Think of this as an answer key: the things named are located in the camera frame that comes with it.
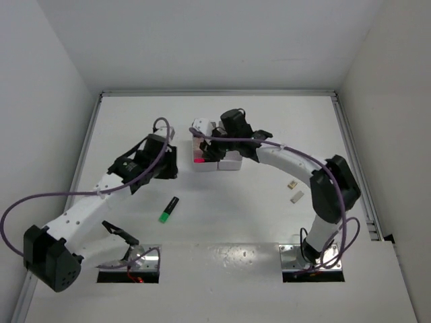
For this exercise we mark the aluminium table frame rail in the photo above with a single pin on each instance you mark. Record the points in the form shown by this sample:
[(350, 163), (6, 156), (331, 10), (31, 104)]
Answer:
[(220, 259)]

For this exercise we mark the white right organizer box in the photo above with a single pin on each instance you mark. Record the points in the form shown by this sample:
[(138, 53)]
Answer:
[(231, 162)]

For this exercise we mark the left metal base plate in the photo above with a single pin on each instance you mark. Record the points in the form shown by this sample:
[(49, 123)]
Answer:
[(143, 258)]

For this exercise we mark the metal base plate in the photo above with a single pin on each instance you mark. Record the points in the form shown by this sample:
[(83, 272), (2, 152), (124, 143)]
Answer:
[(143, 258), (292, 260)]

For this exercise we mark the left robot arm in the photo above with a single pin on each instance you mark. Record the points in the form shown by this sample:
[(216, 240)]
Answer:
[(57, 252)]

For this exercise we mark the white organizer box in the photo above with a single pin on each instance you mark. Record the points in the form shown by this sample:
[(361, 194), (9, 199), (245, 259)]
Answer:
[(231, 162), (208, 166)]

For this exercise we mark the beige eraser block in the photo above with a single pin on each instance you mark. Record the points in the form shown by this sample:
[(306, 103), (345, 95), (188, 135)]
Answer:
[(297, 196)]

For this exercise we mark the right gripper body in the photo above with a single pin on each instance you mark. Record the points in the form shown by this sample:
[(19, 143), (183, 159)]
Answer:
[(217, 149)]

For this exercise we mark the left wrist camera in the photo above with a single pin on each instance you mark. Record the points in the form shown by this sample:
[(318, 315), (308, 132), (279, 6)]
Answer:
[(165, 132)]

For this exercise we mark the green black highlighter marker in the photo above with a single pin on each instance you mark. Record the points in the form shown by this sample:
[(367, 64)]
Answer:
[(168, 210)]

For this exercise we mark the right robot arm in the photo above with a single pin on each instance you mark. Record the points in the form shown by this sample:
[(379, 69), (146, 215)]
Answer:
[(334, 190)]

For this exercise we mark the white left organizer box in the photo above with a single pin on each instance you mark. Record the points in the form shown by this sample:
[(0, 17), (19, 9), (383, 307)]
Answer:
[(208, 166)]

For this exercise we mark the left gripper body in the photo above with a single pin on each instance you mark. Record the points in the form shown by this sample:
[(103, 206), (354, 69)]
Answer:
[(166, 167)]

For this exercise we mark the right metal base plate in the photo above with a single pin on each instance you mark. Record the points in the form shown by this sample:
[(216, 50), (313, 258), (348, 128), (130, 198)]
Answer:
[(292, 260)]

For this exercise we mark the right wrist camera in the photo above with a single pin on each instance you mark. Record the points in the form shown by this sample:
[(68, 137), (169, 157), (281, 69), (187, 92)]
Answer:
[(204, 126)]

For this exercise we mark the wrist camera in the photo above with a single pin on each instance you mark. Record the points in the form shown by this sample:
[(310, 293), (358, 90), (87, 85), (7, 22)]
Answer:
[(204, 126), (165, 132)]

